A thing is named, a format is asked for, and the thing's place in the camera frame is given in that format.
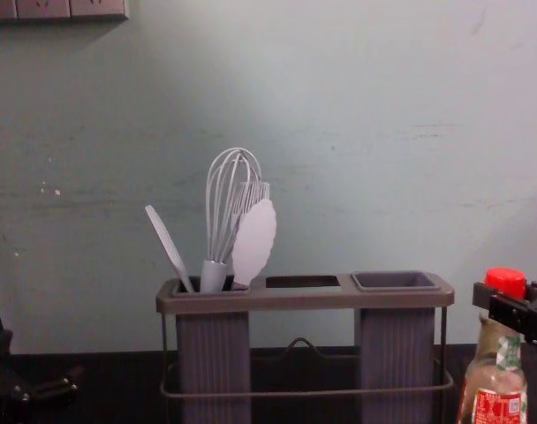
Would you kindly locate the sauce bottle with red cap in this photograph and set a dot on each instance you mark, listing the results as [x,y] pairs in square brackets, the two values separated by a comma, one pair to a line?
[493,375]

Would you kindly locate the grey scalloped spatula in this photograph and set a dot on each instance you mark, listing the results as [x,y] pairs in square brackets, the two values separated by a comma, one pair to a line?
[253,243]

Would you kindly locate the grey ribbed utensil cup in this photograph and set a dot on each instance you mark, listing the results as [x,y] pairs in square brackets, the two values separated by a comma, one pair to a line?
[213,353]
[396,353]

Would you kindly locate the grey whisk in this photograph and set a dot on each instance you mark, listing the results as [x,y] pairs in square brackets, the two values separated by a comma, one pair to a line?
[214,274]

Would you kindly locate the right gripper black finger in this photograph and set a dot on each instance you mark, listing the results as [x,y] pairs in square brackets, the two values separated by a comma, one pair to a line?
[479,295]
[513,320]

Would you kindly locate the grey narrow spatula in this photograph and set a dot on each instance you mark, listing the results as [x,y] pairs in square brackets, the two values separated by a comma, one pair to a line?
[171,252]

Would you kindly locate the brown metal utensil rack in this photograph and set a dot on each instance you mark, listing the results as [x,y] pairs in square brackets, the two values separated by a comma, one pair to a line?
[304,301]

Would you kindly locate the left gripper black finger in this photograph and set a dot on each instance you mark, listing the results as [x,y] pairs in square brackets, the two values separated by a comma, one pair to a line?
[56,391]

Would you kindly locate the black table cloth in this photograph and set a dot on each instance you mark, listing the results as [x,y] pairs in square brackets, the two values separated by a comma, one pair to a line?
[118,388]

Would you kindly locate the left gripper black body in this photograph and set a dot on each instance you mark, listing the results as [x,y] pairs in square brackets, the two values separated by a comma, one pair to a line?
[3,388]

